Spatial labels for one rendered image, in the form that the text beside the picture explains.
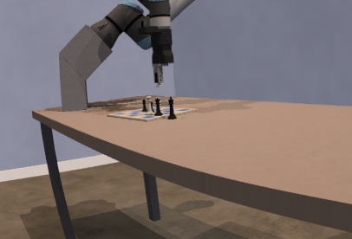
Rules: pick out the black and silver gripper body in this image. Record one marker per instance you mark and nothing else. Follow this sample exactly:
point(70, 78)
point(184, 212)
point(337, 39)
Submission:
point(161, 38)

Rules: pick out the blue and cream chessboard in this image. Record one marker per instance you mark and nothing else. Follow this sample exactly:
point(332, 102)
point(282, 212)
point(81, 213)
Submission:
point(139, 115)

